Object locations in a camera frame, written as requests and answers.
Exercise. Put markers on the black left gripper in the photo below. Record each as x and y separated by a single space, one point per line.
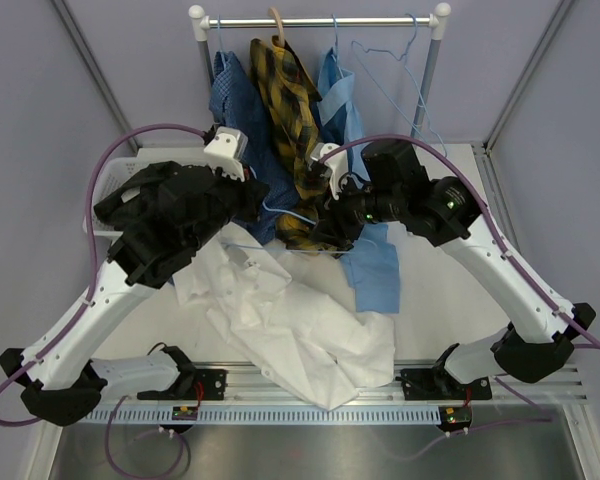
252 194

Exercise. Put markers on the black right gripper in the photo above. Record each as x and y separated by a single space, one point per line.
330 219

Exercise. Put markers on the blue hanger of white shirt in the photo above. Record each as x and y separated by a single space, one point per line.
292 227

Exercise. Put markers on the dark pinstriped shirt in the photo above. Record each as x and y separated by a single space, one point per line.
179 200

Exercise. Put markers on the white shirt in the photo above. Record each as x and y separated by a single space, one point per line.
277 322

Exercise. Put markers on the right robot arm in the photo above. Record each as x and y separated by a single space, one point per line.
411 183

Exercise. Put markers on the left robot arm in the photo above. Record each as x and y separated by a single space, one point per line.
62 381

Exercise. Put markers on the light blue shirt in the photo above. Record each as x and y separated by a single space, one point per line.
372 268

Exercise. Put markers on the blue checked shirt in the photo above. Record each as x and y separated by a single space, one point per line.
236 103

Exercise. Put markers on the yellow plaid shirt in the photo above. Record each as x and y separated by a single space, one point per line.
288 93

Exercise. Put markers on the blue hanger of checked shirt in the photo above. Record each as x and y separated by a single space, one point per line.
222 49

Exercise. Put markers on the wooden hanger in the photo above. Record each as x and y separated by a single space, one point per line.
275 16

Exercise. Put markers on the white plastic laundry basket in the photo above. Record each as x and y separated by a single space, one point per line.
112 176

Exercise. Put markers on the clothes rack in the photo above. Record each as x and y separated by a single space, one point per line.
202 24

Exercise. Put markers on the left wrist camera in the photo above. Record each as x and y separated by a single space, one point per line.
225 151

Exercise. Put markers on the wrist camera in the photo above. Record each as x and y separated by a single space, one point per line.
225 151
328 160

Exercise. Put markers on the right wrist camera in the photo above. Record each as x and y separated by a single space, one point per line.
328 160

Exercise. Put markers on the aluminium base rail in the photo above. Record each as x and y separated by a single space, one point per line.
243 394

